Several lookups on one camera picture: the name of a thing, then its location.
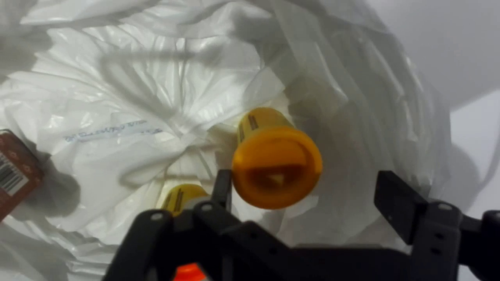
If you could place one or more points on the white plastic bag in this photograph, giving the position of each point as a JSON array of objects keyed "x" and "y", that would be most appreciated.
[{"x": 131, "y": 88}]

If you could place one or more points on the red cap spice bottle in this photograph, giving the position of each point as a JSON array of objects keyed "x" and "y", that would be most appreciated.
[{"x": 16, "y": 172}]

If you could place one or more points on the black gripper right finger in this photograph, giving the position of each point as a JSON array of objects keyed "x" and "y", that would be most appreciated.
[{"x": 448, "y": 244}]

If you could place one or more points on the orange-capped spice bottle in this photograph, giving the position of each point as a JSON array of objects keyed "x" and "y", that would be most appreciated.
[{"x": 276, "y": 166}]

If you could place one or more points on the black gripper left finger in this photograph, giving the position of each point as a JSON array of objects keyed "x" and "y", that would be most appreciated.
[{"x": 220, "y": 250}]

